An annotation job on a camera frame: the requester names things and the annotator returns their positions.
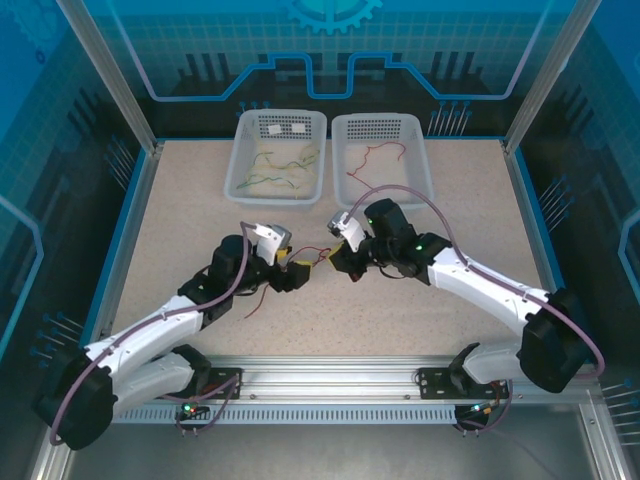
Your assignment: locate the white basket with label stickers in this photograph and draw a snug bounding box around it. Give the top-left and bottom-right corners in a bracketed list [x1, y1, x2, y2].
[223, 109, 329, 211]

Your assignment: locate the white perforated plastic basket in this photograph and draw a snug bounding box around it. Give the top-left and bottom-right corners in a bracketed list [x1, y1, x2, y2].
[330, 113, 435, 211]

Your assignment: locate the slotted grey cable duct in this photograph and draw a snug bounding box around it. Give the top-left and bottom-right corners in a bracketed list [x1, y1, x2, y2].
[112, 403, 484, 426]

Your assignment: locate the aluminium side frame rail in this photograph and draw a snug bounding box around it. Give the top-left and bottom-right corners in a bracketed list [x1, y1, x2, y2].
[501, 139, 571, 356]
[94, 141, 165, 351]

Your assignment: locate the thin red wire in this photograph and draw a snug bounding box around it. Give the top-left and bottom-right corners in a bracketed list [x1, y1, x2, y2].
[243, 244, 334, 320]
[347, 141, 407, 187]

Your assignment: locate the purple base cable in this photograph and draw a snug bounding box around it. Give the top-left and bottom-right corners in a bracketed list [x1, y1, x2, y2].
[162, 373, 244, 436]
[452, 379, 514, 436]

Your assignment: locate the blue table edge strip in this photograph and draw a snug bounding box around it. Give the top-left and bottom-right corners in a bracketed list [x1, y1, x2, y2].
[79, 147, 151, 351]

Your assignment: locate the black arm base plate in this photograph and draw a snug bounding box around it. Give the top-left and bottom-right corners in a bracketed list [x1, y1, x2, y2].
[199, 367, 245, 401]
[416, 367, 459, 400]

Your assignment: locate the thin green wire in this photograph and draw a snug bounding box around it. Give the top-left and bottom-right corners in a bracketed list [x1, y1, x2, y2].
[235, 148, 321, 191]
[249, 149, 319, 189]

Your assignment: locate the aluminium frame post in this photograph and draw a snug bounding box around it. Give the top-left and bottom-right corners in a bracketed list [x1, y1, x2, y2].
[55, 0, 165, 156]
[502, 0, 606, 156]

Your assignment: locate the aluminium mounting rail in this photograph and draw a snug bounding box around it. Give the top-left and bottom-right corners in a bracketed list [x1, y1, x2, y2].
[149, 353, 501, 402]

